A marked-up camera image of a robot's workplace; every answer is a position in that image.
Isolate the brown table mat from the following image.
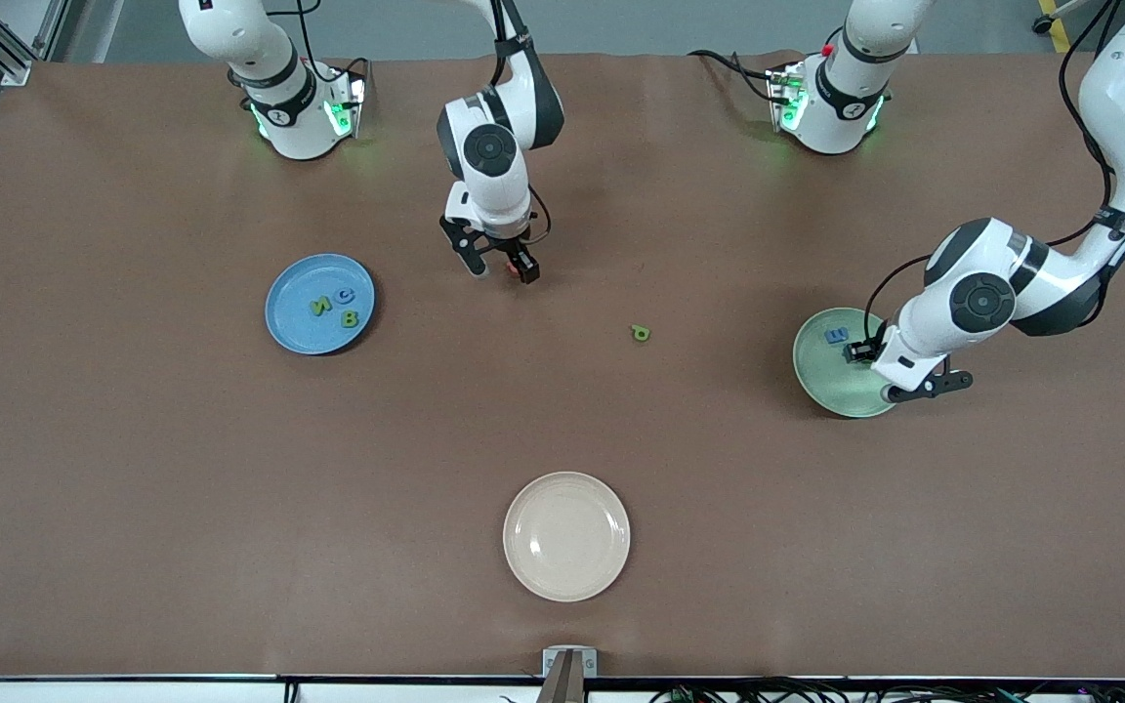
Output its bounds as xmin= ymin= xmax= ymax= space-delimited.
xmin=0 ymin=51 xmax=1125 ymax=680

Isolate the blue plate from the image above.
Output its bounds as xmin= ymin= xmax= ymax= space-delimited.
xmin=265 ymin=254 xmax=376 ymax=356

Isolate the green plate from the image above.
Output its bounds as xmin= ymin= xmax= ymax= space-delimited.
xmin=792 ymin=308 xmax=912 ymax=420

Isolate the beige plate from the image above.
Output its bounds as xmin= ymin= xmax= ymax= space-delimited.
xmin=503 ymin=472 xmax=632 ymax=603

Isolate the grey metal bracket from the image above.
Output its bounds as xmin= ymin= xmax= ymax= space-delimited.
xmin=542 ymin=646 xmax=599 ymax=703

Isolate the black base cable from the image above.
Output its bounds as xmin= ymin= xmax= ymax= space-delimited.
xmin=687 ymin=49 xmax=780 ymax=103

